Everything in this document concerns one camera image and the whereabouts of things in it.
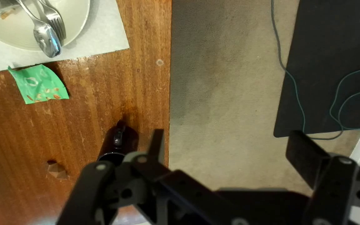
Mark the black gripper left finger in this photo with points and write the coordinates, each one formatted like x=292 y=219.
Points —
x=156 y=147

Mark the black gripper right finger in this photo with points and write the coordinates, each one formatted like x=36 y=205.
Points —
x=306 y=157

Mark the silver spoon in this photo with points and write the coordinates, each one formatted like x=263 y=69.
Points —
x=43 y=34

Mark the silver fork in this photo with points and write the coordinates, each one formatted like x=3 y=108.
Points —
x=53 y=18

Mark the black mug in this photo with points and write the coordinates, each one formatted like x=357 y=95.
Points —
x=117 y=143

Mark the dark wooden puzzle piece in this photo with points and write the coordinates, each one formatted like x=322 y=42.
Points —
x=56 y=170

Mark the green snack packet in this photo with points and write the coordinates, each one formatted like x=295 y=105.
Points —
x=38 y=84

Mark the white round plate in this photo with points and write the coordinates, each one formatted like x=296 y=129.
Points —
x=16 y=28

